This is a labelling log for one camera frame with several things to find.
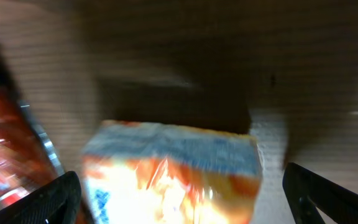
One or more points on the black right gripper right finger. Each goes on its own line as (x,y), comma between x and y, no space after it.
(308,193)

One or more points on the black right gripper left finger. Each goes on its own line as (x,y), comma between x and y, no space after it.
(56,203)

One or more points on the red Top chocolate bar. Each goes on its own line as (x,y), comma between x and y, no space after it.
(27,157)

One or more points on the orange tissue packet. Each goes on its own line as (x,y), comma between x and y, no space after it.
(162,173)

